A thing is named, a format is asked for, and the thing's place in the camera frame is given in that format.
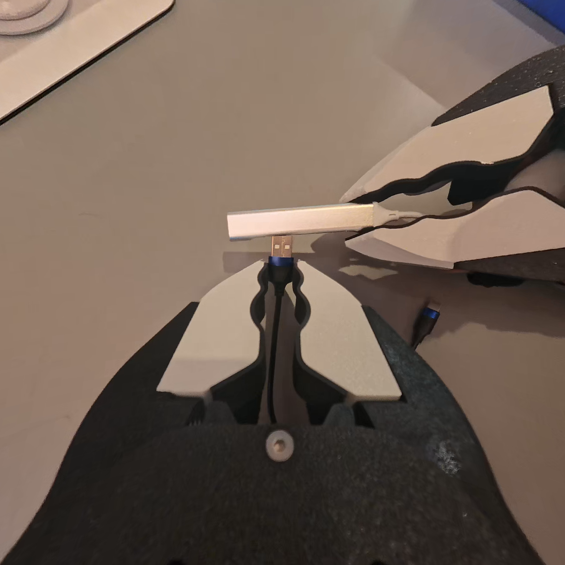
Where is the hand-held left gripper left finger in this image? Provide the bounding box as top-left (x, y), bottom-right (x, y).
top-left (157, 260), bottom-right (272, 425)

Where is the black usb cable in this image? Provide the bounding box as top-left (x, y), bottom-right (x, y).
top-left (267, 235), bottom-right (444, 425)

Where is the silver usb hub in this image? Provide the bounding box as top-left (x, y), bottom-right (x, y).
top-left (226, 201), bottom-right (424, 242)

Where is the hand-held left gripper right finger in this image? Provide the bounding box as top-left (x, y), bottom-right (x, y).
top-left (294, 260), bottom-right (403, 425)

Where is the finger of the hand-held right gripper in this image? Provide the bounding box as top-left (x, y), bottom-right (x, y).
top-left (339, 85), bottom-right (565, 206)
top-left (345, 187), bottom-right (565, 269)

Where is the blue plastic storage bin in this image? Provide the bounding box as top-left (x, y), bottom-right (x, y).
top-left (516, 0), bottom-right (565, 45)

